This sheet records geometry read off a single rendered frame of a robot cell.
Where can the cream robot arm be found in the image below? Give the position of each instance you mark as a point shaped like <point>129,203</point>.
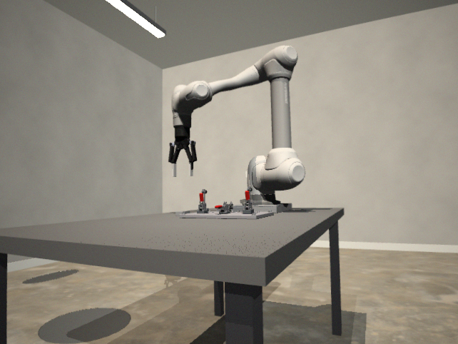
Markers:
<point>281,170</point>

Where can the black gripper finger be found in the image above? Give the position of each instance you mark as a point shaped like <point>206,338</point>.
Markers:
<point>174,156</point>
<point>192,157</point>

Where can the red-handled toggle clamp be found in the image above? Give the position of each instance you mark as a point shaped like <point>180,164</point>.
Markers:
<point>224,208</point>

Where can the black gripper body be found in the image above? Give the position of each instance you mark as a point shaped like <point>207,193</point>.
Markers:
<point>182,133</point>

